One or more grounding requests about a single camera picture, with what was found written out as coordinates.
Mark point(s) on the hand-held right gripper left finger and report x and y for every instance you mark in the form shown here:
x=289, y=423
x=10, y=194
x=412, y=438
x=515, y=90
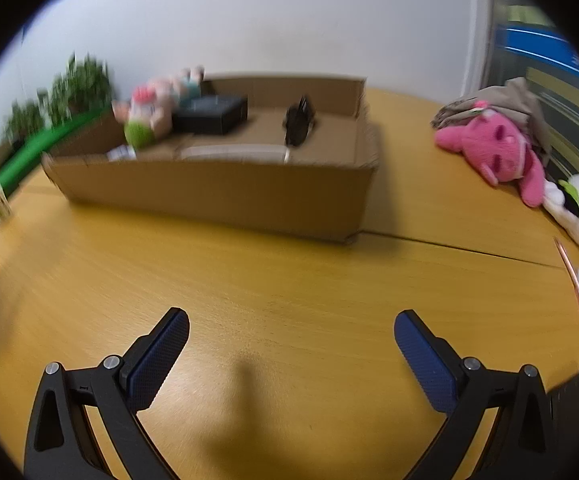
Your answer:
x=157, y=360

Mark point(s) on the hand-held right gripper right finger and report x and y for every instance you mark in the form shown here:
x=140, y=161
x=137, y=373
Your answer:
x=427, y=360

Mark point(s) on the brown cardboard box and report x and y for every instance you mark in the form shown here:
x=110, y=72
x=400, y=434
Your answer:
x=219, y=195

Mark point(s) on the silver white folding phone stand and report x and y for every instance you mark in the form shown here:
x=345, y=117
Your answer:
x=234, y=152

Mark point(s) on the dark flat object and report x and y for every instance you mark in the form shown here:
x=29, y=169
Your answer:
x=572, y=402

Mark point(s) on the rose gold pen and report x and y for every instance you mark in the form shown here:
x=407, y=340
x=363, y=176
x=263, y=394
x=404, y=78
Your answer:
x=572, y=275

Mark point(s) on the small white object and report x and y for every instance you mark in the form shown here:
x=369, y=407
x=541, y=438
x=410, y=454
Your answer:
x=122, y=153

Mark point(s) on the pink plush toy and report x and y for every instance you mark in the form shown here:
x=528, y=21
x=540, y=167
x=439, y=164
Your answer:
x=494, y=152

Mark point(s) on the green ledge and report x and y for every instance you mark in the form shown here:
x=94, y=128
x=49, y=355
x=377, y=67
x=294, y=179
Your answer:
x=34, y=150

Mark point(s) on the black rectangular box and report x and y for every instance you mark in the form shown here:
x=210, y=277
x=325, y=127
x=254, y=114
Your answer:
x=212, y=112

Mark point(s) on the pig plush toy green hat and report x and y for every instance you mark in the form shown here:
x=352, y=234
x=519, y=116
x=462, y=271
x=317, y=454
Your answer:
x=154, y=105

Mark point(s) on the small black device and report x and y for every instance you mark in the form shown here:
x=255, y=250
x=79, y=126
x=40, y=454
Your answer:
x=299, y=120

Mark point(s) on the small green potted plant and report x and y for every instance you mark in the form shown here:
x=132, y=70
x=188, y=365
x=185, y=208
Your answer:
x=24, y=120

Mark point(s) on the beige cloth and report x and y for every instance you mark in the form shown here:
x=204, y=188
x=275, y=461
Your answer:
x=514, y=95

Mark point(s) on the large green potted plant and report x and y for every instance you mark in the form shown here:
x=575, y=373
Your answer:
x=81, y=85

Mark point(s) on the blue sign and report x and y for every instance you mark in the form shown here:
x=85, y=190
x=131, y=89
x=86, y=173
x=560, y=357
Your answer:
x=539, y=47

